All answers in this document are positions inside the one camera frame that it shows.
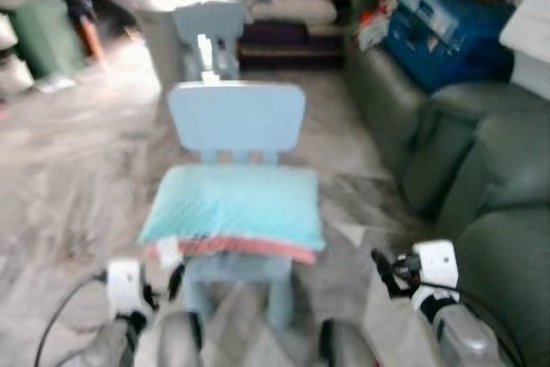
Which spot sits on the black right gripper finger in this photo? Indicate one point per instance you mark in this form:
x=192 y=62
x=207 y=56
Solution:
x=397 y=288
x=383 y=264

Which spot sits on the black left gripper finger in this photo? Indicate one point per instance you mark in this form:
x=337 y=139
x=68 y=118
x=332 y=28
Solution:
x=176 y=281

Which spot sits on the teal pillow with pink edge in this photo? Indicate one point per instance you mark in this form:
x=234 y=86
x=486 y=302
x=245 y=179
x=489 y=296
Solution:
x=232 y=204

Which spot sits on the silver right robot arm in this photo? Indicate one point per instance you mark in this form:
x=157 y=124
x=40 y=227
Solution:
x=464 y=337

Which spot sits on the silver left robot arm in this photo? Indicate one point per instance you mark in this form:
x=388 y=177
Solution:
x=112 y=345

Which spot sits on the grey robot left leg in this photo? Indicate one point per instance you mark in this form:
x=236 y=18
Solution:
x=179 y=343

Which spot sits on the grey robot leg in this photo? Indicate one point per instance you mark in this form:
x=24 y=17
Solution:
x=345 y=348
x=179 y=343

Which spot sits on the grey robot right leg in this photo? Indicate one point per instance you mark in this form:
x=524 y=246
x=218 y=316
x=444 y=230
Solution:
x=345 y=348

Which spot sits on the light blue plastic child chair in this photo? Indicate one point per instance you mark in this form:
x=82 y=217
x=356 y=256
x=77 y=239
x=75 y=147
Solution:
x=206 y=21
x=236 y=122

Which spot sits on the blue plastic crate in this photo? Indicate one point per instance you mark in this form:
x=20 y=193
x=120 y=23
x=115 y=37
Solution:
x=447 y=40

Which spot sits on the dark purple bench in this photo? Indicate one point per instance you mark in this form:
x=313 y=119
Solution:
x=288 y=40

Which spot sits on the orange stick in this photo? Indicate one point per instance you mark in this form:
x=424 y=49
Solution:
x=91 y=40

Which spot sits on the white box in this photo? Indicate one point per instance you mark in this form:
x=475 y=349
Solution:
x=531 y=32

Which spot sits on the cream cushion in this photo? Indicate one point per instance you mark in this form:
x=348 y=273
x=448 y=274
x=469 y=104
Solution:
x=288 y=8

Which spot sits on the green bin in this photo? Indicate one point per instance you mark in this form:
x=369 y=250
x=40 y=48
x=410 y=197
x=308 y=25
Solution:
x=43 y=36

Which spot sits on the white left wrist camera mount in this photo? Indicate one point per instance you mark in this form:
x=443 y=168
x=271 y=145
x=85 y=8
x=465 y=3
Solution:
x=123 y=285

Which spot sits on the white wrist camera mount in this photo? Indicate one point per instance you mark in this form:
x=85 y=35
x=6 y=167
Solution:
x=123 y=285
x=438 y=262

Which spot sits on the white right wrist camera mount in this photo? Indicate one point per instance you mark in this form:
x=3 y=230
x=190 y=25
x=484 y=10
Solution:
x=438 y=262

